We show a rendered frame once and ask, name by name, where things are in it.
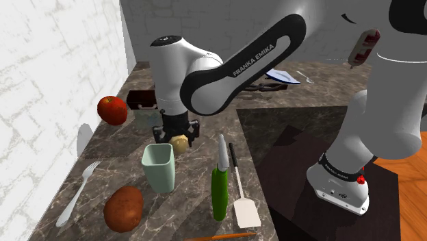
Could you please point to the black scissors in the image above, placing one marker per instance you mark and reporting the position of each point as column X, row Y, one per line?
column 267, row 87

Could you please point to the blue and white plate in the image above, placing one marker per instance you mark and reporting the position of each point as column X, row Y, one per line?
column 283, row 76

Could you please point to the pale green cup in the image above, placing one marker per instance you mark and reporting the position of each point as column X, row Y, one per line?
column 160, row 177

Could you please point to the large brown potato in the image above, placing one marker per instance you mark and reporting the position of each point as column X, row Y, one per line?
column 123, row 209

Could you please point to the red apple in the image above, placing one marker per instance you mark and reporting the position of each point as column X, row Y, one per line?
column 112, row 110

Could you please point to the orange pencil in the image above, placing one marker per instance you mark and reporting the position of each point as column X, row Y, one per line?
column 223, row 237

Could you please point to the small yellow potato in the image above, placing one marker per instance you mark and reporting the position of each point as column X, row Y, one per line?
column 179, row 144

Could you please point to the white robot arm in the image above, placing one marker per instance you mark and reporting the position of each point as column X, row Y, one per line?
column 203, row 76

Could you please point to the silver spoon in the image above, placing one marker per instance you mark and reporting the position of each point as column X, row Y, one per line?
column 307, row 79

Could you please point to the dark robot stand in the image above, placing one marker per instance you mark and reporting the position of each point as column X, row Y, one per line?
column 300, row 157

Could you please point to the pale box with dark inside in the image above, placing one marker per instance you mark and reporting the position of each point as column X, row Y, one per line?
column 146, row 119

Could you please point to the red and white oblong thing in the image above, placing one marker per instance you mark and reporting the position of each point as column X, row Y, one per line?
column 363, row 46

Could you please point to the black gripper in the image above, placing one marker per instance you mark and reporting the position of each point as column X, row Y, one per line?
column 176, row 122

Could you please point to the silver fork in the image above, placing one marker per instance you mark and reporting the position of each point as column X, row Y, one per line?
column 71, row 205

